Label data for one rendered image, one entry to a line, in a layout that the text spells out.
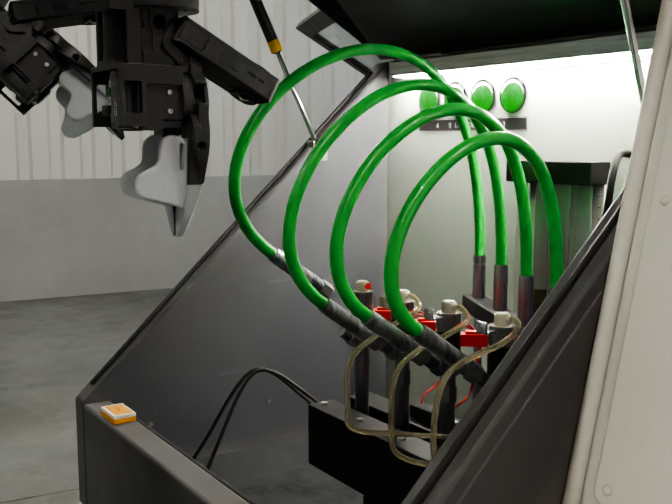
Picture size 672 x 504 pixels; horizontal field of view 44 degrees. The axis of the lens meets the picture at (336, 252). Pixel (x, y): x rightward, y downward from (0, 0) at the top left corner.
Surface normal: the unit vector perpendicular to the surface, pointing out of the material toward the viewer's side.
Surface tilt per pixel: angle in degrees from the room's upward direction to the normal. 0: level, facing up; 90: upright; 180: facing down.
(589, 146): 90
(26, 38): 77
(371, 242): 90
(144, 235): 90
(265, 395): 90
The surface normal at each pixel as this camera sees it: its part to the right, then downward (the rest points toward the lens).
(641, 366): -0.80, -0.17
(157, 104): 0.57, 0.11
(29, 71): 0.37, -0.11
